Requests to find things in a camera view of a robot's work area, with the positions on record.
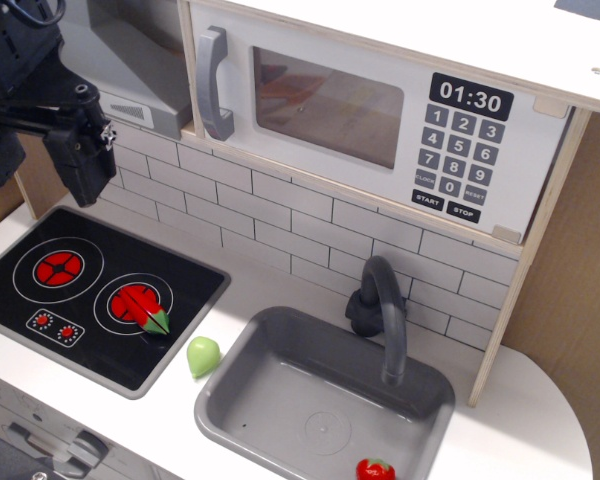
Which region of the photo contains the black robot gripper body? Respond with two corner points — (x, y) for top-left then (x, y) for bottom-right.
(0, 1), (115, 150)

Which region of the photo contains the grey microwave door handle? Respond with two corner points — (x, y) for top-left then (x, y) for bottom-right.
(195, 26), (234, 141)

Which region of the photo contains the white toy microwave door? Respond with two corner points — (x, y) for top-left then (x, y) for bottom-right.
(191, 1), (571, 243)

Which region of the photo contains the wooden toy microwave cabinet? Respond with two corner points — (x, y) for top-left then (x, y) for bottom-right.
(178, 1), (600, 405)

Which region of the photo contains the grey toy range hood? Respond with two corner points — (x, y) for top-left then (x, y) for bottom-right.
(60, 1), (193, 140)

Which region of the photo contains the black toy induction stove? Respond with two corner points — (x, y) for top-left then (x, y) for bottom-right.
(0, 207), (230, 399)

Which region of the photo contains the red green toy chili pepper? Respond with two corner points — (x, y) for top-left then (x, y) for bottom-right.
(118, 286), (170, 335)

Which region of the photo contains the light green toy pear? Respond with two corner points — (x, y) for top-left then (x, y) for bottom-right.
(187, 336), (221, 379)

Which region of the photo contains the grey plastic toy sink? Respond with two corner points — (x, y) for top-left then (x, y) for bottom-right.
(194, 307), (455, 479)

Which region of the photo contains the dark grey toy faucet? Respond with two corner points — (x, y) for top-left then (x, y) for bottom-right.
(345, 256), (407, 387)

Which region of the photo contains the red toy strawberry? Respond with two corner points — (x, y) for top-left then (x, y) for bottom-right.
(355, 458), (396, 480)

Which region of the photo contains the grey oven door handle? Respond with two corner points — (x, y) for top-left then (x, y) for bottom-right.
(3, 422), (109, 479)

